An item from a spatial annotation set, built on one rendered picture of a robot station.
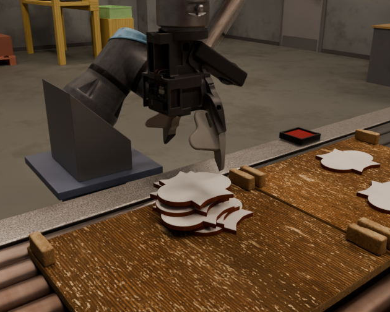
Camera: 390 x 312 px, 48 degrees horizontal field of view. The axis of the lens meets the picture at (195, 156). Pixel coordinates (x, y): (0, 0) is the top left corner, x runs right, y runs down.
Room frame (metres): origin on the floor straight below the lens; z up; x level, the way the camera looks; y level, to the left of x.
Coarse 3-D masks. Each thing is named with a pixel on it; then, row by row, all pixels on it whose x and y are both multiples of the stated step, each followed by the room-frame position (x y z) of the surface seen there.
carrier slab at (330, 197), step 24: (336, 144) 1.01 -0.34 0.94; (360, 144) 1.01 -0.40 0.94; (264, 168) 0.86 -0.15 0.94; (288, 168) 0.86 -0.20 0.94; (312, 168) 0.86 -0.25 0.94; (384, 168) 0.86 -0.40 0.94; (264, 192) 0.75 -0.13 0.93; (288, 192) 0.75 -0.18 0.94; (312, 192) 0.75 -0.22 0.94; (336, 192) 0.75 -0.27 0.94; (312, 216) 0.66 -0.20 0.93; (336, 216) 0.66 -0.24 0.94; (360, 216) 0.66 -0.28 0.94; (384, 216) 0.66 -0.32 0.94
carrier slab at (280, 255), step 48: (240, 192) 0.75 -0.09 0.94; (48, 240) 0.58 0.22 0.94; (96, 240) 0.58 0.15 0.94; (144, 240) 0.58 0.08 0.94; (192, 240) 0.58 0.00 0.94; (240, 240) 0.58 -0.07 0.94; (288, 240) 0.58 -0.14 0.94; (336, 240) 0.58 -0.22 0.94; (96, 288) 0.47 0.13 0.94; (144, 288) 0.47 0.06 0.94; (192, 288) 0.47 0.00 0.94; (240, 288) 0.47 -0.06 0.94; (288, 288) 0.47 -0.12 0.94; (336, 288) 0.47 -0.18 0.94
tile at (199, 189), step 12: (168, 180) 0.69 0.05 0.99; (180, 180) 0.69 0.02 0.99; (192, 180) 0.69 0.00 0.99; (204, 180) 0.69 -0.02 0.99; (216, 180) 0.69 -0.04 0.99; (228, 180) 0.69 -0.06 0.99; (168, 192) 0.64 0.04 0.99; (180, 192) 0.64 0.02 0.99; (192, 192) 0.64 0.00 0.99; (204, 192) 0.64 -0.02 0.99; (216, 192) 0.64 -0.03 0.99; (228, 192) 0.64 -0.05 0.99; (168, 204) 0.62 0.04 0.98; (180, 204) 0.61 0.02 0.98; (192, 204) 0.62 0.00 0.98; (204, 204) 0.61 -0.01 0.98
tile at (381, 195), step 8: (376, 184) 0.76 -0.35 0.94; (384, 184) 0.76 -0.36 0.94; (360, 192) 0.73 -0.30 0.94; (368, 192) 0.73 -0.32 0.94; (376, 192) 0.73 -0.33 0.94; (384, 192) 0.73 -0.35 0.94; (368, 200) 0.70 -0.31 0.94; (376, 200) 0.70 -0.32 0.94; (384, 200) 0.70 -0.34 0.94; (376, 208) 0.68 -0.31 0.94; (384, 208) 0.67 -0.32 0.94
